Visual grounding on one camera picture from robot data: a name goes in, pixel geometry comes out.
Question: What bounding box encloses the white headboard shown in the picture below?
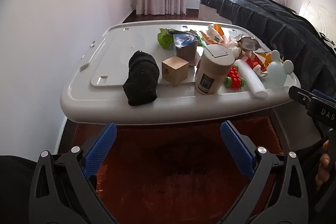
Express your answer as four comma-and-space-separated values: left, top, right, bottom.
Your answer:
299, 0, 336, 42

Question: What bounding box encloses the white foam tube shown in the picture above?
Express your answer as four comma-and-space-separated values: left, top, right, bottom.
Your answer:
233, 59, 268, 99

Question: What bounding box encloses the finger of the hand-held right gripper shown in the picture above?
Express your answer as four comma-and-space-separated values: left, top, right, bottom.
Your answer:
312, 89, 336, 105
288, 85, 313, 109

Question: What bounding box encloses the white bed frame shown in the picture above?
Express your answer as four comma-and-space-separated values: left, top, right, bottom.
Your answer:
198, 0, 233, 25

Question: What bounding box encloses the blue cookie box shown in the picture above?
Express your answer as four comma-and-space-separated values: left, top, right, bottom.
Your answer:
172, 33, 199, 66

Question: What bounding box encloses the wooden cube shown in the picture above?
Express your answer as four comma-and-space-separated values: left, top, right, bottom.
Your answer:
161, 56, 190, 86

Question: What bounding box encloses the red toy with green wheels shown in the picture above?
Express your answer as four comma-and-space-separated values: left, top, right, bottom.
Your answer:
223, 65, 246, 90

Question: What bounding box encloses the crumpled white tissue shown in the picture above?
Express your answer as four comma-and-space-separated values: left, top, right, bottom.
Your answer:
223, 34, 242, 57

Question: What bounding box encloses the grey plastic storage lid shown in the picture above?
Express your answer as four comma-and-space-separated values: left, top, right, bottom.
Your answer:
60, 20, 302, 125

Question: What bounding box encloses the black rolled sock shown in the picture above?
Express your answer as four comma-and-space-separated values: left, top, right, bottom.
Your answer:
123, 50, 160, 106

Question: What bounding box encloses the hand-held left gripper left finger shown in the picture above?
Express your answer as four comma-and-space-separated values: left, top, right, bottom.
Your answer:
28, 122, 118, 224

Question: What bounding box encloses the green snack bag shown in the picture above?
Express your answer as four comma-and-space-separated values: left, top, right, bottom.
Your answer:
157, 28, 208, 50

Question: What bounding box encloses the silver foil wrapper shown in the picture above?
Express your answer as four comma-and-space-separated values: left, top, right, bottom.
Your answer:
237, 34, 260, 53

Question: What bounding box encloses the beige cylindrical desktop bin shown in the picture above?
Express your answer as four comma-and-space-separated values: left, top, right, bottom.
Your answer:
194, 45, 236, 96

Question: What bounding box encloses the orange and white wrapper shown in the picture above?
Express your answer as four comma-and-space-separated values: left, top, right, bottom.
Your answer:
201, 23, 227, 45

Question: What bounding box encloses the red and white wrapper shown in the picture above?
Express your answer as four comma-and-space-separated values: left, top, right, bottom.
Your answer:
243, 52, 266, 74

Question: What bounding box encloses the light blue mouse-shaped bottle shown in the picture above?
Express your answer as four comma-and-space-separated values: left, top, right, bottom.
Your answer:
266, 50, 294, 89

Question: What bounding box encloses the person's right hand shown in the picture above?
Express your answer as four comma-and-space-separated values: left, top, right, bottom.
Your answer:
314, 139, 332, 188

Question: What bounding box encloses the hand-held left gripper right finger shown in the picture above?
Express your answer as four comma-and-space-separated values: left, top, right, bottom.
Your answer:
220, 121, 307, 224

